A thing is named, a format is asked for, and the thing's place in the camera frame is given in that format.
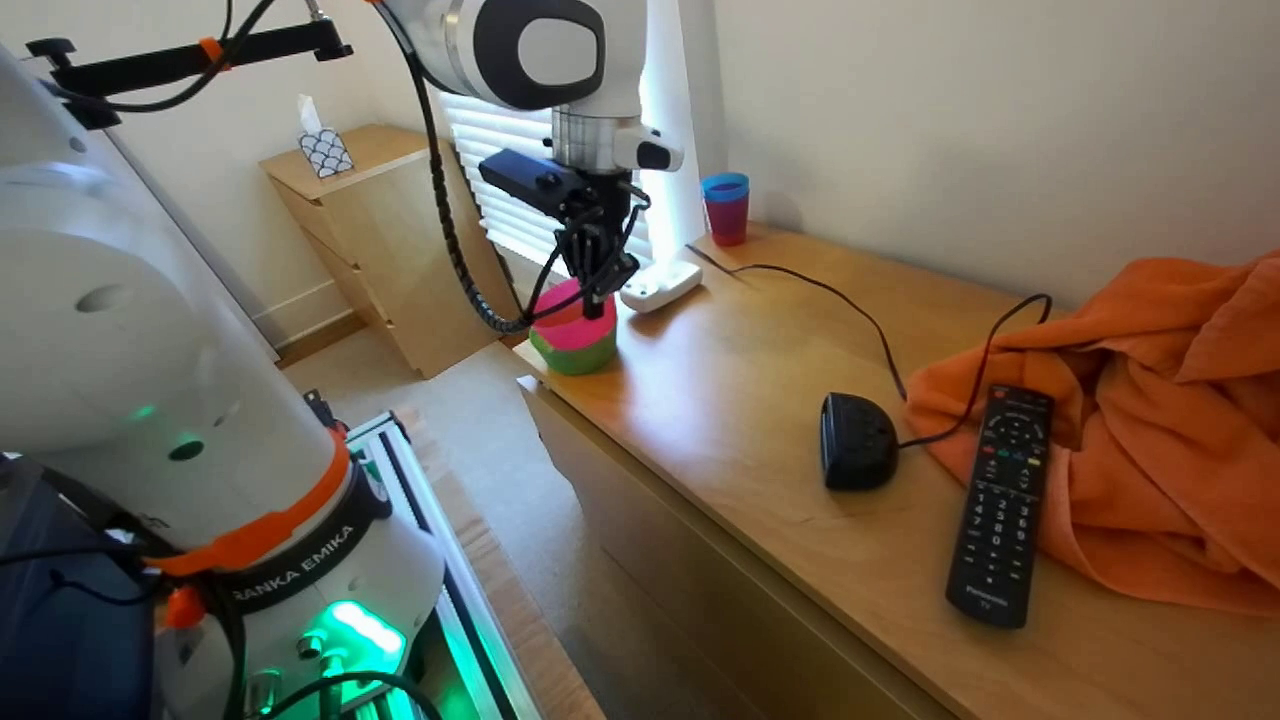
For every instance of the patterned tissue box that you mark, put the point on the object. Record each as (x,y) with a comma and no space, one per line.
(327,146)

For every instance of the wooden dresser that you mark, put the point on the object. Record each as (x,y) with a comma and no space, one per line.
(721,584)

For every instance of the black remote control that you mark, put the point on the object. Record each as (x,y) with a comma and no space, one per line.
(1002,505)

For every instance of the white window blinds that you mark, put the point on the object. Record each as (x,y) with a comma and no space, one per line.
(500,173)

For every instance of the dark blue fabric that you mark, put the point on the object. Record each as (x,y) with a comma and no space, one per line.
(60,614)

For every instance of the pink and green cup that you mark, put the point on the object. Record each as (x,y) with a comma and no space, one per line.
(569,325)

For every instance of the black half-round device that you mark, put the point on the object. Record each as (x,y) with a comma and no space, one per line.
(858,442)

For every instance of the blue plastic cup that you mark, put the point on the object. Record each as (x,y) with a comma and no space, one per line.
(726,185)

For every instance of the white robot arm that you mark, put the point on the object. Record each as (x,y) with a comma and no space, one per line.
(133,333)

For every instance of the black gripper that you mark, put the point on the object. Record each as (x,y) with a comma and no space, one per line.
(596,206)

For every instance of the orange cloth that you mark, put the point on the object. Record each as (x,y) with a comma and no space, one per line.
(1173,442)

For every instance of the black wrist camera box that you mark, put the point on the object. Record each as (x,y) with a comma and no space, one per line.
(523,176)

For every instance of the white power adapter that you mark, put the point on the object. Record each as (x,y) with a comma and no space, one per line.
(663,286)

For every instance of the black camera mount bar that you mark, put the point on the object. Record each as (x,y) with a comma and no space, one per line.
(173,62)

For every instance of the magenta plastic cup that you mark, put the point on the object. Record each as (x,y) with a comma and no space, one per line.
(730,220)

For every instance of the wooden side table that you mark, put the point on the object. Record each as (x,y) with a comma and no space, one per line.
(385,254)

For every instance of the green plastic bowl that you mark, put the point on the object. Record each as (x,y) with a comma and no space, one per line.
(582,361)

